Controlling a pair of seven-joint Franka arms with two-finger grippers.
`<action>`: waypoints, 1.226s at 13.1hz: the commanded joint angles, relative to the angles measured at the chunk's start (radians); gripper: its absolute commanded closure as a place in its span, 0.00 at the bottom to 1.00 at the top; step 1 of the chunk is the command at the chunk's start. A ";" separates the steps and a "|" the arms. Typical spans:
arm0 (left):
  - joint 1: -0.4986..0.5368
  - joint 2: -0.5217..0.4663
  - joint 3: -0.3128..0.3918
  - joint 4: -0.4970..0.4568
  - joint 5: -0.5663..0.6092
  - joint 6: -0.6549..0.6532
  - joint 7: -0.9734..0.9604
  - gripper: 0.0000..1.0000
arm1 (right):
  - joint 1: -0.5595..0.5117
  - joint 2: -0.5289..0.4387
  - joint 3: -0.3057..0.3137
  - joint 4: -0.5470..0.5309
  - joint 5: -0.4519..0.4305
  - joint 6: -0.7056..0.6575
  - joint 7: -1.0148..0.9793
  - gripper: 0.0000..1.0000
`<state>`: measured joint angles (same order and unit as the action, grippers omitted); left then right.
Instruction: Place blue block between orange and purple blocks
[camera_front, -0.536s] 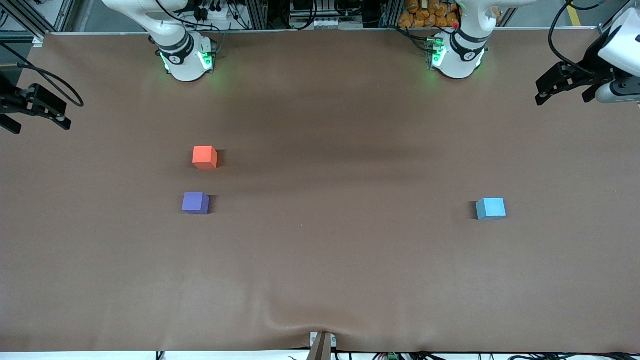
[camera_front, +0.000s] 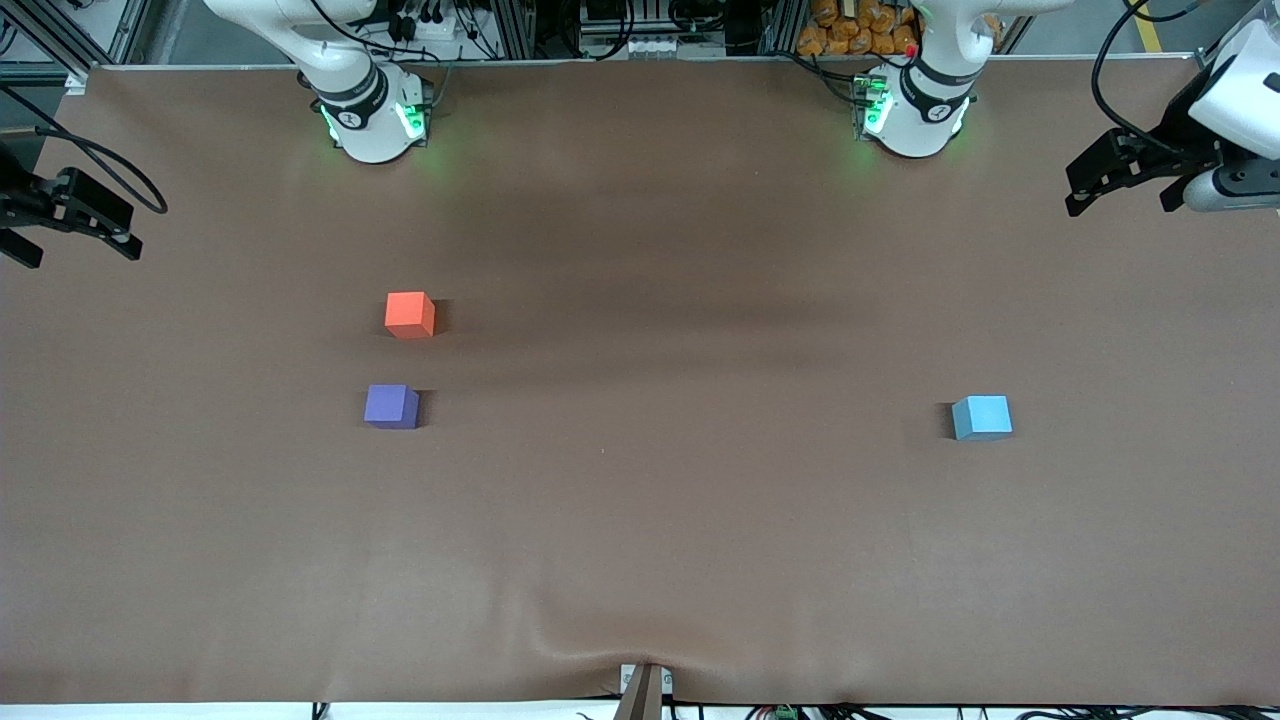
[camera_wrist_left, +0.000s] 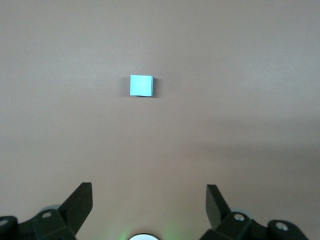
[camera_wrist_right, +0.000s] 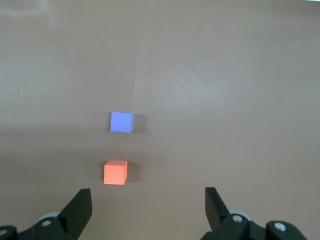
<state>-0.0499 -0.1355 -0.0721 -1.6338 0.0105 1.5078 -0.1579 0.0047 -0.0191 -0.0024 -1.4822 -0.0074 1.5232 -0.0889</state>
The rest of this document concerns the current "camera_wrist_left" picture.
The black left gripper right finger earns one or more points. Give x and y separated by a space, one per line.
217 207

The blue foam block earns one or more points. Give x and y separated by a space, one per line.
141 85

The brown table cloth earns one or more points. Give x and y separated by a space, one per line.
160 140

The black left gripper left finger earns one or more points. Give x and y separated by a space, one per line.
75 207

